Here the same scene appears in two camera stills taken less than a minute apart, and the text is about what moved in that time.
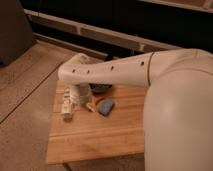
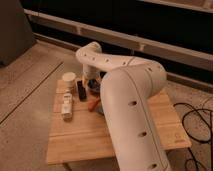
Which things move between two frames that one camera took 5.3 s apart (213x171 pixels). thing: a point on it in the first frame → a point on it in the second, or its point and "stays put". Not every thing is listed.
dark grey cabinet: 16,35 stays put
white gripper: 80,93 → 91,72
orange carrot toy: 93,104 stays put
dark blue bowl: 100,88 stays put
